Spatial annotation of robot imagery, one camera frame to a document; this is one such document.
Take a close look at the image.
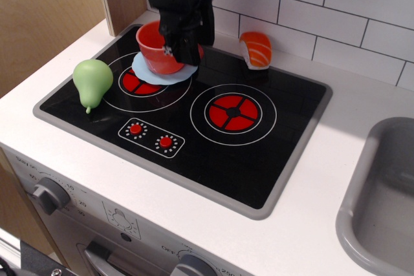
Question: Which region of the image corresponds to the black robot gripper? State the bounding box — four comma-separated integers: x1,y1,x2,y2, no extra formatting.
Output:
149,0,215,65

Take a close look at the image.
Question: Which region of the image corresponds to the red plastic cup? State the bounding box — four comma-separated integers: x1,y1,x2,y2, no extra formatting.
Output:
136,20,198,75

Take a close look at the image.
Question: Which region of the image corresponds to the light blue plate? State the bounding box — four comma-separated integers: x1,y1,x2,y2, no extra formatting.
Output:
132,52,198,85

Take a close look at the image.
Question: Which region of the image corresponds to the salmon sushi toy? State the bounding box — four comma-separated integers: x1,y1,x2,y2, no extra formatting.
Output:
239,32,272,70

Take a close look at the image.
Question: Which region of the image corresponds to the black toy stove top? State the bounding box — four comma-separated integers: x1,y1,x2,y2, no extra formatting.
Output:
33,25,332,220

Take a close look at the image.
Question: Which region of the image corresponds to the green toy pear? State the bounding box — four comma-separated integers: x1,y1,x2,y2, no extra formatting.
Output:
72,59,113,114

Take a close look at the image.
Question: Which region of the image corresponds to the right red stove button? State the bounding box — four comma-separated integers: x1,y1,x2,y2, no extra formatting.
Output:
159,136,173,149

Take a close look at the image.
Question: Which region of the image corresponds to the red stove button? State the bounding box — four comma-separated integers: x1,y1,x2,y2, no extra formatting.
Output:
129,123,143,135
159,136,173,149

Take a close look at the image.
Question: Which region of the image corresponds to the left red stove button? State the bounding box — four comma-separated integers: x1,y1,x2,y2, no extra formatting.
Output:
129,123,143,135

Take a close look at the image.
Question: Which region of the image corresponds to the left grey timer knob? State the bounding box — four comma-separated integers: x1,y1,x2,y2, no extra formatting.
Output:
32,178,71,215

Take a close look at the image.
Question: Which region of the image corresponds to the right grey oven knob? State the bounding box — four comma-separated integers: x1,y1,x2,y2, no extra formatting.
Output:
171,255,217,276

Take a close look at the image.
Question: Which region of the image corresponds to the grey toy sink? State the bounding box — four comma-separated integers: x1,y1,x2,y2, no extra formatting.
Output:
336,117,413,275

